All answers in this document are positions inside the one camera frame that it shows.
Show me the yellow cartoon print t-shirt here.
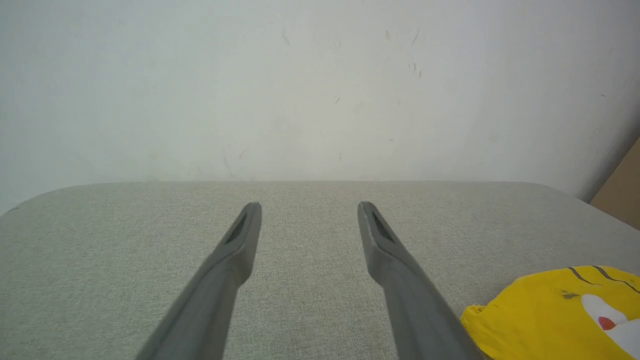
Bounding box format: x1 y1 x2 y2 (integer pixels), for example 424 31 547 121
460 265 640 360

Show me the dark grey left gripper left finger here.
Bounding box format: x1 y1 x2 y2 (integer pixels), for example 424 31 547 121
136 202 263 360

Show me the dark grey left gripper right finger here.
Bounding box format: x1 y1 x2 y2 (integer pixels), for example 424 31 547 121
357 201 484 360

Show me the brown cardboard box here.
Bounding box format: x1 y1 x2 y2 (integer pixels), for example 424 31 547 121
590 137 640 231

